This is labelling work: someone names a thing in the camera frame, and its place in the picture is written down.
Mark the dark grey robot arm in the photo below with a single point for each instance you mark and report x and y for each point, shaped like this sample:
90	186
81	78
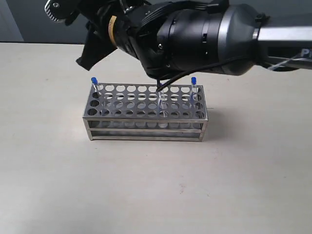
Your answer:
182	37

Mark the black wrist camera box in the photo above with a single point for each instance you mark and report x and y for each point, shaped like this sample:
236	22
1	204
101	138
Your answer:
64	11

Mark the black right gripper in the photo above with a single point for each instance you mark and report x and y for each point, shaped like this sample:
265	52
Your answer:
128	25

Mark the blue-capped tube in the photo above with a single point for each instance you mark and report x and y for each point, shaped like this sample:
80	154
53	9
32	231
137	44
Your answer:
95	84
162	104
194	89

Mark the steel test tube rack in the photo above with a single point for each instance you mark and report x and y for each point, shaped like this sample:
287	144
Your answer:
131	112

